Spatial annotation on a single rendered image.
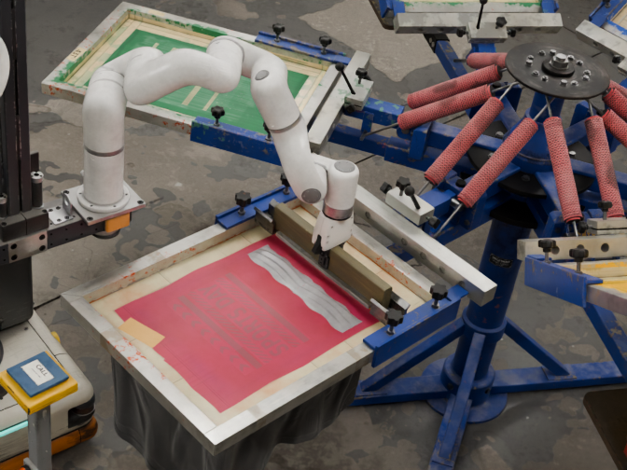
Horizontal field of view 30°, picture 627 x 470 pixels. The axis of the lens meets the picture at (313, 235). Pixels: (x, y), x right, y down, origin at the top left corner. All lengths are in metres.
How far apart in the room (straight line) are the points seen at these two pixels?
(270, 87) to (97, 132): 0.41
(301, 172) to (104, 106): 0.47
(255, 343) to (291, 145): 0.48
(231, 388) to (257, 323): 0.23
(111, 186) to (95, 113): 0.22
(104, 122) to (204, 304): 0.52
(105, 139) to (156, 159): 2.26
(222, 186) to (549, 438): 1.72
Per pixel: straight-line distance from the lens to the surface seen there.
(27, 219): 2.78
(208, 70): 2.59
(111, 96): 2.70
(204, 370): 2.73
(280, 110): 2.67
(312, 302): 2.92
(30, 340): 3.76
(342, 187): 2.79
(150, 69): 2.66
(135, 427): 3.07
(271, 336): 2.82
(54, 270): 4.43
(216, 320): 2.85
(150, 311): 2.86
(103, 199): 2.85
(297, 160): 2.70
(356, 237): 3.10
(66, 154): 5.01
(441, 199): 3.21
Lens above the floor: 2.90
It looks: 38 degrees down
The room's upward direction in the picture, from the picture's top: 9 degrees clockwise
